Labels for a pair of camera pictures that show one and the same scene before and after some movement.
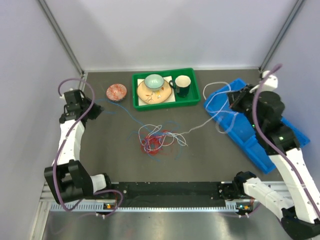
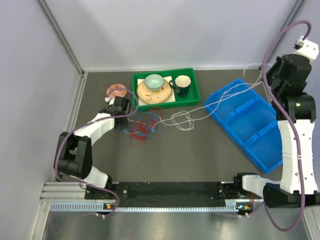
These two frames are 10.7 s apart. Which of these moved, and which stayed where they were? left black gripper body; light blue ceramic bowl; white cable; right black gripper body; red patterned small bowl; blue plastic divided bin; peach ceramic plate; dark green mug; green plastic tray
Moved: right black gripper body; left black gripper body; white cable
Stayed: blue plastic divided bin; green plastic tray; red patterned small bowl; light blue ceramic bowl; peach ceramic plate; dark green mug
